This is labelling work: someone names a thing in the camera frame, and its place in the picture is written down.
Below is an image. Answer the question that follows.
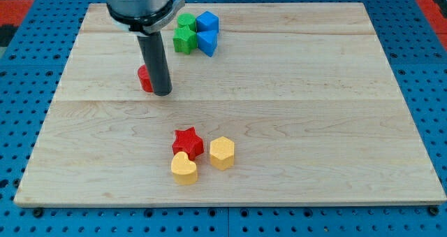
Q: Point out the green star block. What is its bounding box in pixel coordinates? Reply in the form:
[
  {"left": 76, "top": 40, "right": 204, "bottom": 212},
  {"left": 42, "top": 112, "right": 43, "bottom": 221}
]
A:
[{"left": 173, "top": 26, "right": 198, "bottom": 55}]

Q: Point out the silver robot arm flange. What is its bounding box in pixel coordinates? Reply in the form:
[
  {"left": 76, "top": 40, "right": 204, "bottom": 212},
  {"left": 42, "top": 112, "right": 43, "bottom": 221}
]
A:
[{"left": 106, "top": 0, "right": 185, "bottom": 36}]

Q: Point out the yellow heart block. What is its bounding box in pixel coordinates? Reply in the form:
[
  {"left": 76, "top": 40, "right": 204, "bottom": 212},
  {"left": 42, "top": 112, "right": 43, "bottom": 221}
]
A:
[{"left": 170, "top": 152, "right": 198, "bottom": 185}]

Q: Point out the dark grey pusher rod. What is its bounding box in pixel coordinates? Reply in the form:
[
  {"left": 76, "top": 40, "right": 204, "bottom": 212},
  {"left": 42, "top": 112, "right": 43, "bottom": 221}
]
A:
[{"left": 138, "top": 31, "right": 172, "bottom": 96}]

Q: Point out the yellow hexagon block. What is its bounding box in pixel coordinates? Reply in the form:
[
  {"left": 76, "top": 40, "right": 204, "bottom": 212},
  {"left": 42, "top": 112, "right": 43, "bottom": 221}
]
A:
[{"left": 210, "top": 136, "right": 235, "bottom": 171}]

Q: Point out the blue triangle block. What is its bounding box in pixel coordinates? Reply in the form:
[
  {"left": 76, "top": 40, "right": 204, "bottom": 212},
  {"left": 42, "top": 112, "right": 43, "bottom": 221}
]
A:
[{"left": 197, "top": 30, "right": 218, "bottom": 57}]

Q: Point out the wooden board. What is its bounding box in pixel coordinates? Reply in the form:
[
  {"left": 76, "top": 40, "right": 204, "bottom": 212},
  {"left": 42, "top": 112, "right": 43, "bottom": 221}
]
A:
[{"left": 15, "top": 3, "right": 446, "bottom": 208}]

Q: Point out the red star block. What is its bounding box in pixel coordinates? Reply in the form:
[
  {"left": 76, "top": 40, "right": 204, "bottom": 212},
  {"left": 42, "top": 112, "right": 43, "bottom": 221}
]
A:
[{"left": 172, "top": 127, "right": 205, "bottom": 161}]

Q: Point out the blue cube block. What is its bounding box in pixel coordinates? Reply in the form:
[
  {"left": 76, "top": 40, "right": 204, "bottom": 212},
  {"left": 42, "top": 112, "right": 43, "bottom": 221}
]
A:
[{"left": 196, "top": 11, "right": 219, "bottom": 33}]

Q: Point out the green circle block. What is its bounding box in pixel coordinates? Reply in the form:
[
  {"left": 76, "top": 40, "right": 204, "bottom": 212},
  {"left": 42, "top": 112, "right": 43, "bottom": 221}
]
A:
[{"left": 177, "top": 13, "right": 196, "bottom": 32}]

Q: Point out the red circle block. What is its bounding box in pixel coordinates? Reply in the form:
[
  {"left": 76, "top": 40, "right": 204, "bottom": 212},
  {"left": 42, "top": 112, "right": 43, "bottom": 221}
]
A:
[{"left": 137, "top": 64, "right": 153, "bottom": 92}]

